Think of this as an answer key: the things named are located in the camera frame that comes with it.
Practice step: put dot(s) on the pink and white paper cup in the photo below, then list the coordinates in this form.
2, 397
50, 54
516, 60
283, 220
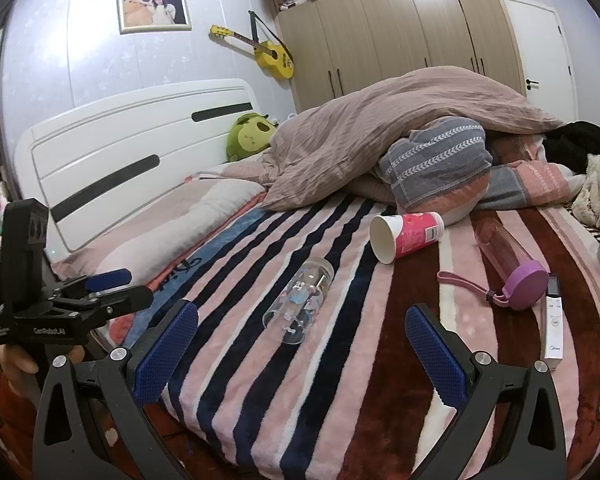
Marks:
415, 232

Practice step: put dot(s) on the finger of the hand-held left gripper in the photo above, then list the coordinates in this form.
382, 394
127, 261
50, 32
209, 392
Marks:
125, 298
107, 278

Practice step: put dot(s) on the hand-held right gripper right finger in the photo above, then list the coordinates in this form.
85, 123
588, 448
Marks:
437, 355

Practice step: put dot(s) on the pink and grey striped quilt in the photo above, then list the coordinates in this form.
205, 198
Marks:
530, 180

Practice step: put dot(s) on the white bed headboard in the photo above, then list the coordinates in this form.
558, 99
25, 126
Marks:
105, 135

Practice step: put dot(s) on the pink bottle with purple lid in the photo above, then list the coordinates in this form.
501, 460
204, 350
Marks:
527, 285

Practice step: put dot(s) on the cream fluffy garment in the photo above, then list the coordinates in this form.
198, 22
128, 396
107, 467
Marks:
597, 190

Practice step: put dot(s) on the clear printed glass cup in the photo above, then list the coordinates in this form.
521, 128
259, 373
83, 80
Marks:
300, 300

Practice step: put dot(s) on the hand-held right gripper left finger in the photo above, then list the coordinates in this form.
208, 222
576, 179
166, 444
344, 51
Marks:
167, 352

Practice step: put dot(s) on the white remote control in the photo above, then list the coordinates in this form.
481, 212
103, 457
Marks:
554, 330

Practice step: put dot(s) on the striped fleece blanket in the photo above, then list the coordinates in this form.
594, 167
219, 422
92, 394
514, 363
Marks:
380, 360

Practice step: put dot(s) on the green plush toy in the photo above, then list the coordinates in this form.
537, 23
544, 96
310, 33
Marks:
250, 135

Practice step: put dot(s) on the grey striped pillow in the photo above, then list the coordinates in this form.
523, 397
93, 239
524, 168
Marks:
440, 160

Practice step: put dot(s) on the pink and white pillow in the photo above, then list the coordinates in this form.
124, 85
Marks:
180, 220

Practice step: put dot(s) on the person's left hand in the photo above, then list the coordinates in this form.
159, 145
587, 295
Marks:
17, 360

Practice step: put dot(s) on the person's left forearm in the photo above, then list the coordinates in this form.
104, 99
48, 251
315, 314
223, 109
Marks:
5, 420

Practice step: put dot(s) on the yellow ukulele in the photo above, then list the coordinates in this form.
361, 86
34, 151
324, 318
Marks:
272, 57

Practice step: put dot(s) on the framed wall photo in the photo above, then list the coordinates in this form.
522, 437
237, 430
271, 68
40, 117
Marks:
152, 10

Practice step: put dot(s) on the white door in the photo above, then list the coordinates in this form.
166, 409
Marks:
540, 60

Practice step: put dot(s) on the black garment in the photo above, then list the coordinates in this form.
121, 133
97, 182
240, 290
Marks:
580, 145

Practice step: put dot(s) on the wooden wardrobe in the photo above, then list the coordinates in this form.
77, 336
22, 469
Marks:
380, 35

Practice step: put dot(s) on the dusty pink duvet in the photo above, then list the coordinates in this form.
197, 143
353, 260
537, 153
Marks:
340, 135

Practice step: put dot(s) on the red heart print pajamas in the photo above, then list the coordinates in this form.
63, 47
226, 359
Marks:
110, 435

